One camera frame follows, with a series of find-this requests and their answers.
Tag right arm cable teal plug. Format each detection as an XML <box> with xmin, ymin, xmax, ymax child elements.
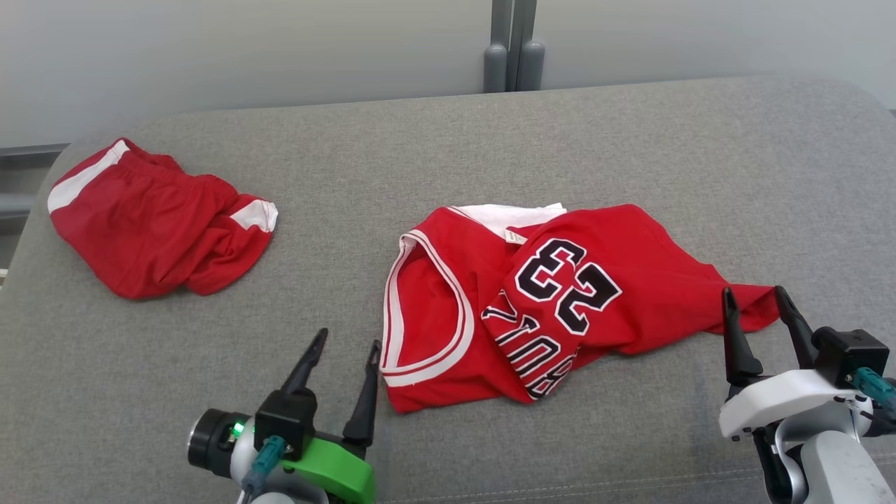
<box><xmin>850</xmin><ymin>367</ymin><xmax>896</xmax><ymax>414</ymax></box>

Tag red shorts with white stripe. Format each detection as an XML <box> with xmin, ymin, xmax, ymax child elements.
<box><xmin>48</xmin><ymin>138</ymin><xmax>279</xmax><ymax>300</ymax></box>

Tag arm cable teal plug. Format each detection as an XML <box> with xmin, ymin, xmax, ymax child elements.
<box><xmin>850</xmin><ymin>367</ymin><xmax>896</xmax><ymax>414</ymax></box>
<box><xmin>241</xmin><ymin>435</ymin><xmax>288</xmax><ymax>504</ymax></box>

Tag red basketball jersey number 23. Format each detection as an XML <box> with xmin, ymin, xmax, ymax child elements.
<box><xmin>380</xmin><ymin>203</ymin><xmax>781</xmax><ymax>414</ymax></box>

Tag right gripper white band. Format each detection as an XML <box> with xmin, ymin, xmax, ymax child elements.
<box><xmin>719</xmin><ymin>286</ymin><xmax>872</xmax><ymax>440</ymax></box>

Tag left arm cable teal plug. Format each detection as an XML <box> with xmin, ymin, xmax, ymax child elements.
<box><xmin>241</xmin><ymin>435</ymin><xmax>288</xmax><ymax>504</ymax></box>

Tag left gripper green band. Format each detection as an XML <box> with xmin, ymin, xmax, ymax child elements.
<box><xmin>188</xmin><ymin>328</ymin><xmax>382</xmax><ymax>504</ymax></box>

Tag grey partition post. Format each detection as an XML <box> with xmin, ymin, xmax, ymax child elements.
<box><xmin>483</xmin><ymin>0</ymin><xmax>513</xmax><ymax>94</ymax></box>
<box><xmin>511</xmin><ymin>0</ymin><xmax>545</xmax><ymax>92</ymax></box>

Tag grey metal tube frame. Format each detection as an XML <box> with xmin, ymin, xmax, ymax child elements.
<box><xmin>0</xmin><ymin>143</ymin><xmax>71</xmax><ymax>219</ymax></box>

